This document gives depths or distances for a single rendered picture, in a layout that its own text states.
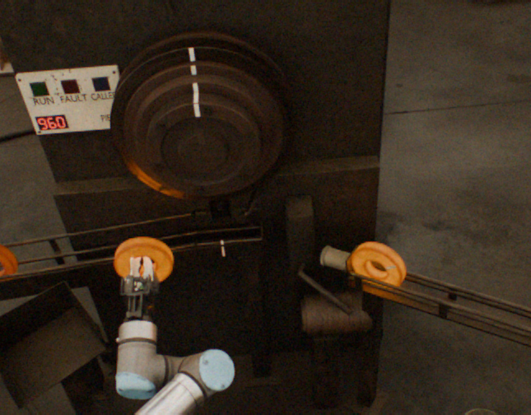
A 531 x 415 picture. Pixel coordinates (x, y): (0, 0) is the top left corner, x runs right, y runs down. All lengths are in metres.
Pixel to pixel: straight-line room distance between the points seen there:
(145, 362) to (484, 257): 1.75
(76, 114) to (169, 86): 0.36
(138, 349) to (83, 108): 0.66
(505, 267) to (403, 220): 0.48
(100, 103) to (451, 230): 1.76
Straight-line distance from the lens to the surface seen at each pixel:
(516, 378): 2.54
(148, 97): 1.57
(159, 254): 1.70
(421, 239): 2.93
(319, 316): 1.95
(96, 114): 1.81
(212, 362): 1.46
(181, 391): 1.44
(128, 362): 1.55
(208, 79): 1.53
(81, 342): 1.90
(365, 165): 1.89
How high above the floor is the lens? 2.05
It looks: 42 degrees down
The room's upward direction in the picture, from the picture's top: 5 degrees counter-clockwise
